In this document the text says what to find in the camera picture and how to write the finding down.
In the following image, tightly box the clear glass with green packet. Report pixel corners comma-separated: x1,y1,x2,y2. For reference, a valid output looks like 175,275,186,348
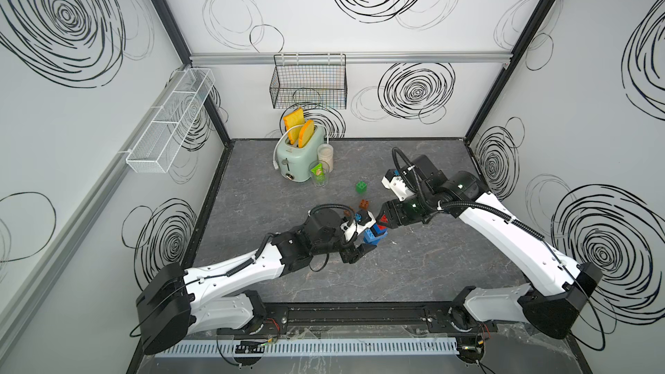
309,161,330,187

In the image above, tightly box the mint green toaster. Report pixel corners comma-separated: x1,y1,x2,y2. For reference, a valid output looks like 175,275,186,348
272,123,328,183

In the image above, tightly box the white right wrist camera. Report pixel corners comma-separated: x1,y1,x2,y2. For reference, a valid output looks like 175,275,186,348
381,170,415,201

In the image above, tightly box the orange toast slice front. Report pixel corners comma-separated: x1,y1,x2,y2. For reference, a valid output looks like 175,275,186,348
297,121,316,148

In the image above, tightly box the red long lego brick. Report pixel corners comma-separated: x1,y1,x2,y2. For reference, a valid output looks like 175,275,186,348
378,215,391,227

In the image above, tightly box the jar of beige grains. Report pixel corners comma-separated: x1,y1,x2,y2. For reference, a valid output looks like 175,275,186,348
317,144,334,171

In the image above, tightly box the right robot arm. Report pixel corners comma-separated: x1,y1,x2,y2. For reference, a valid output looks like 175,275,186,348
378,147,602,339

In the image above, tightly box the light green square lego brick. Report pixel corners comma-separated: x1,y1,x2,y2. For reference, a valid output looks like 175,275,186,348
355,181,367,194

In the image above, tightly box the blue square lego brick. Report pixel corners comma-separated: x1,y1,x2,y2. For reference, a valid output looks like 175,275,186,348
371,223,387,238

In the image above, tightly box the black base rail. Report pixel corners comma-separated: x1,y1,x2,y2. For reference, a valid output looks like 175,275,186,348
155,292,511,343

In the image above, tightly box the white slotted cable duct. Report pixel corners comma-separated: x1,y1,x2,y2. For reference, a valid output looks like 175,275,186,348
157,338,459,358

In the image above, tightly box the yellow toast slice back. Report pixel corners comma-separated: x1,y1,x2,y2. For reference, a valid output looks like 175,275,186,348
283,107,306,146

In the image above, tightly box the white mesh wall shelf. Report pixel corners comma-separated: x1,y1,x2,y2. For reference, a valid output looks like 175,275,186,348
126,68,215,173

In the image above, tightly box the light blue long lego brick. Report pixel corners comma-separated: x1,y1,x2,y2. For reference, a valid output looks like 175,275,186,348
363,229,387,246

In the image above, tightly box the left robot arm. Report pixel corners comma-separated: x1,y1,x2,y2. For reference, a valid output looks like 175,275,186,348
135,204,385,355

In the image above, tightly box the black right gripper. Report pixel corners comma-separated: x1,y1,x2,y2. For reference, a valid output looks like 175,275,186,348
372,189,433,227

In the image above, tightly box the black wire basket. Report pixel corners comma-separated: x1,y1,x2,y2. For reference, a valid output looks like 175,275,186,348
268,54,348,109

